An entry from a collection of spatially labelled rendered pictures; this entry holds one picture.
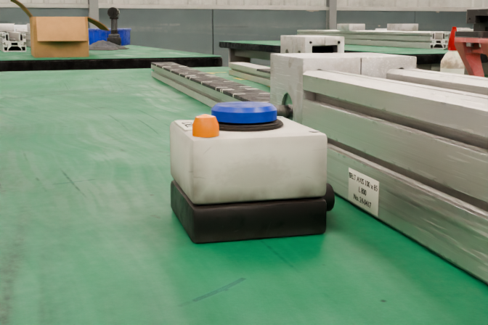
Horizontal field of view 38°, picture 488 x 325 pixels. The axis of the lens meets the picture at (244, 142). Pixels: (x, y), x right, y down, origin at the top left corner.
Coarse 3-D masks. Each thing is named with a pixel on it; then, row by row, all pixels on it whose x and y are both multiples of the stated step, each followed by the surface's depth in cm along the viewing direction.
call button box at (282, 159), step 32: (224, 128) 41; (256, 128) 41; (288, 128) 42; (192, 160) 39; (224, 160) 39; (256, 160) 40; (288, 160) 40; (320, 160) 40; (192, 192) 39; (224, 192) 39; (256, 192) 40; (288, 192) 40; (320, 192) 41; (192, 224) 39; (224, 224) 40; (256, 224) 40; (288, 224) 41; (320, 224) 41
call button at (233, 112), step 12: (216, 108) 42; (228, 108) 41; (240, 108) 41; (252, 108) 41; (264, 108) 42; (276, 108) 43; (228, 120) 41; (240, 120) 41; (252, 120) 41; (264, 120) 42
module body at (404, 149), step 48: (336, 96) 50; (384, 96) 42; (432, 96) 37; (480, 96) 36; (336, 144) 53; (384, 144) 43; (432, 144) 37; (480, 144) 35; (336, 192) 50; (384, 192) 43; (432, 192) 38; (480, 192) 33; (432, 240) 38; (480, 240) 33
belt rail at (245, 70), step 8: (232, 64) 170; (240, 64) 165; (248, 64) 165; (232, 72) 170; (240, 72) 165; (248, 72) 158; (256, 72) 150; (248, 80) 156; (256, 80) 150; (264, 80) 144
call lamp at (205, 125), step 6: (204, 114) 39; (198, 120) 39; (204, 120) 39; (210, 120) 39; (216, 120) 39; (192, 126) 39; (198, 126) 39; (204, 126) 39; (210, 126) 39; (216, 126) 39; (192, 132) 39; (198, 132) 39; (204, 132) 39; (210, 132) 39; (216, 132) 39
